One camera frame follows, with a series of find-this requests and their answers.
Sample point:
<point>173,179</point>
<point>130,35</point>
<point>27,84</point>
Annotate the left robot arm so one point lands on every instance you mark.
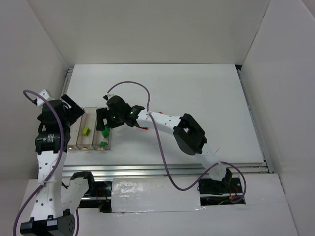
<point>55,210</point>

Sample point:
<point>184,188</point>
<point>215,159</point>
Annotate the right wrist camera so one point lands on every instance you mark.
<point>108,96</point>

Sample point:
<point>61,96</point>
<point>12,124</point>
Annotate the clear container right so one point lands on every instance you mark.
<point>97,138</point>

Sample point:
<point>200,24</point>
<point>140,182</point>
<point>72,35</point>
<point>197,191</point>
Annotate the green square lego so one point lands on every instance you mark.
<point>106,131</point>

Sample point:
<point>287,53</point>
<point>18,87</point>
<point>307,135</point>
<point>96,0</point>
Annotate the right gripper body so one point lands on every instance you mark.
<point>101,119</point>

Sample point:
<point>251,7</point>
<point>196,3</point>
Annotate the clear container left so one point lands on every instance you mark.
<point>74,134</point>

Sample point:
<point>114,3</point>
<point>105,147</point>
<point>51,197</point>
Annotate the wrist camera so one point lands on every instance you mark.
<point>39,102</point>
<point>108,96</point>

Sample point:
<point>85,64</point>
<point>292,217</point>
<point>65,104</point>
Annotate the aluminium rail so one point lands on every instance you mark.
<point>99,171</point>

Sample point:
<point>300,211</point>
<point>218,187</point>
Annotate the small green lego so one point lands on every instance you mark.
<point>103,144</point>

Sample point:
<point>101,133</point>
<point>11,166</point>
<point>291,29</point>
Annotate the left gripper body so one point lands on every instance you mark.
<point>72,105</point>

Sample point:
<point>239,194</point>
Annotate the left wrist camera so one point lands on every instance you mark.
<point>39,102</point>

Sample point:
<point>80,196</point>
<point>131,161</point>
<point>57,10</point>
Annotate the clear container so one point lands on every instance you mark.
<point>88,119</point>
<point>74,134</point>
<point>97,138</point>

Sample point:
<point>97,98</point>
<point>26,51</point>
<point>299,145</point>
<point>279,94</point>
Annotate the clear container middle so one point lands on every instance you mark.
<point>88,119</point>

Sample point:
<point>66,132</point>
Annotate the lime lego block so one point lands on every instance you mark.
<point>86,131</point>

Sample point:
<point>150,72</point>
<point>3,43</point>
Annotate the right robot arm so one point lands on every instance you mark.
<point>188,134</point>

